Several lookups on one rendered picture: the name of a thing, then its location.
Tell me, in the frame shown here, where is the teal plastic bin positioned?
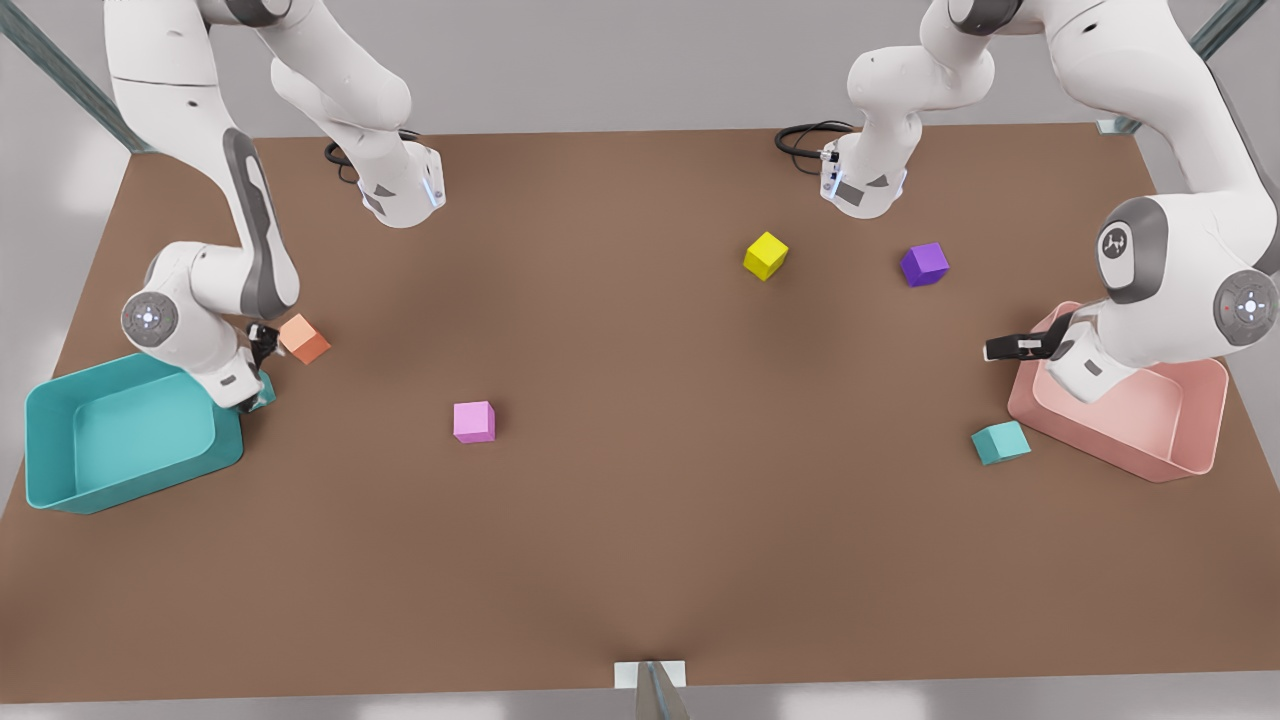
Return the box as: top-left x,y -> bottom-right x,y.
24,352 -> 247,517

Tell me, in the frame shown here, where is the pink cube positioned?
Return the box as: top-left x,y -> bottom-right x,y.
452,400 -> 497,445

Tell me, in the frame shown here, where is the yellow cube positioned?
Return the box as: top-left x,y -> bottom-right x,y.
742,231 -> 790,283

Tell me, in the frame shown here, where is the pink plastic bin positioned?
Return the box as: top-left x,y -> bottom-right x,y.
1006,301 -> 1230,485

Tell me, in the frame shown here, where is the black cable loop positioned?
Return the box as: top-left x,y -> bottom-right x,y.
323,128 -> 425,187
774,120 -> 859,177

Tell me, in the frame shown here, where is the silver frame post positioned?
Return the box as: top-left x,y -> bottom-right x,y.
613,659 -> 690,720
1097,0 -> 1271,137
0,0 -> 153,155

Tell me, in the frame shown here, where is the purple cube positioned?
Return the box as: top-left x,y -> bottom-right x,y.
899,241 -> 951,289

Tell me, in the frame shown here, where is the orange cube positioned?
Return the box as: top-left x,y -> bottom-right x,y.
278,313 -> 333,367

